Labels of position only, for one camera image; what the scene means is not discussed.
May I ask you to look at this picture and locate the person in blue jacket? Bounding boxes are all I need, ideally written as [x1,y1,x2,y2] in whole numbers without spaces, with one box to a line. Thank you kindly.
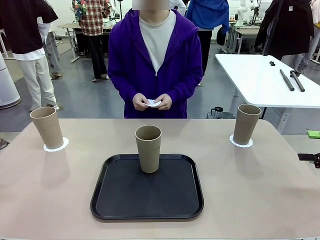
[185,0,230,87]

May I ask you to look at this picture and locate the white scalloped paper coaster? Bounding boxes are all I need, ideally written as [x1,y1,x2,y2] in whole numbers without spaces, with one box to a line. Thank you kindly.
[229,133,254,149]
[143,98,163,108]
[42,136,70,153]

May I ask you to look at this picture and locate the person in plaid shirt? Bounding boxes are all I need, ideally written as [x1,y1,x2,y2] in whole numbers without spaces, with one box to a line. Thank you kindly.
[71,0,113,83]

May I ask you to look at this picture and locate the person in grey trousers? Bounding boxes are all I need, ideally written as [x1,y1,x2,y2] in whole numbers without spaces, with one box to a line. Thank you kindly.
[37,16,63,80]

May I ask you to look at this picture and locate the wooden top desk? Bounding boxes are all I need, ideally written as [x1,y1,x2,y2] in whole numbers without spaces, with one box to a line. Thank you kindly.
[57,23,85,64]

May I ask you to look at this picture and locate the white table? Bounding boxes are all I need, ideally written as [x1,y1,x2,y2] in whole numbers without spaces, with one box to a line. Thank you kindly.
[214,53,320,135]

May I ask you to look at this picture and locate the tall beige cup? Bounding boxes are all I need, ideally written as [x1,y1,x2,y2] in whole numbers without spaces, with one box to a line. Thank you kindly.
[135,125,163,174]
[29,106,64,149]
[233,104,262,146]

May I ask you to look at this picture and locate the person's left forearm purple sleeve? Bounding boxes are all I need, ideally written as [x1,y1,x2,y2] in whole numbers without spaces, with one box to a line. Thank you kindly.
[167,72,203,101]

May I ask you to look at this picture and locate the black handled jug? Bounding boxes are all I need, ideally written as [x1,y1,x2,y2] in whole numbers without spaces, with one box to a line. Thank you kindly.
[209,106,236,120]

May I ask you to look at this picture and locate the person in purple hoodie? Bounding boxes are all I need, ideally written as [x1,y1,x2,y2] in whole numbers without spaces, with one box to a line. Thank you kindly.
[107,0,203,120]

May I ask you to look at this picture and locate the grey frame desk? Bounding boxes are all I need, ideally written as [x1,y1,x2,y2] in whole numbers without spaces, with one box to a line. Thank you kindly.
[223,23,261,55]

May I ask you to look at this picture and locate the plain black rod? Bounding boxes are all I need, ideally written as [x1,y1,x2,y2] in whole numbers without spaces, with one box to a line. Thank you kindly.
[279,69,296,92]

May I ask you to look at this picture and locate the person's right hand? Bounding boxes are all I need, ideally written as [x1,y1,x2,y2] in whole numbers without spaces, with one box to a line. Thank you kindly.
[132,93,150,111]

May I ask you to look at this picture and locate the person in black top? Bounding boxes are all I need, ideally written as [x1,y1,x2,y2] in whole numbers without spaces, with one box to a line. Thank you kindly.
[0,0,60,113]

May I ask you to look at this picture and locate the person's right forearm purple sleeve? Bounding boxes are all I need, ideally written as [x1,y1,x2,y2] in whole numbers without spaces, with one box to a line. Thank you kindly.
[107,72,140,100]

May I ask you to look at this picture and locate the black rod with handle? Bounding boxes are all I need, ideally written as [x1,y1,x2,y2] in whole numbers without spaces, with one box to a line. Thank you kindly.
[289,70,306,92]

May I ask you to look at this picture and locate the black plastic tray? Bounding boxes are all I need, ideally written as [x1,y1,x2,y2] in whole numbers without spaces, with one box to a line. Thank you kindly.
[90,154,205,221]

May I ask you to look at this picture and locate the black bag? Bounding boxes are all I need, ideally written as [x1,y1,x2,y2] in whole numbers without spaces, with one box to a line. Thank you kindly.
[216,24,227,46]

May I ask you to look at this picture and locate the person's left hand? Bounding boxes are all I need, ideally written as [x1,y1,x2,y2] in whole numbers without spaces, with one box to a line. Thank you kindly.
[154,94,173,111]

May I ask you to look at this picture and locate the white desk device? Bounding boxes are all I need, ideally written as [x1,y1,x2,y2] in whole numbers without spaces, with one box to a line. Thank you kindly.
[102,14,118,28]

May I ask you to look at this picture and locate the white cylindrical air purifier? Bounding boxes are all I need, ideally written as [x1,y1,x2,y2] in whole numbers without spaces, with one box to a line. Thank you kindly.
[0,53,21,110]

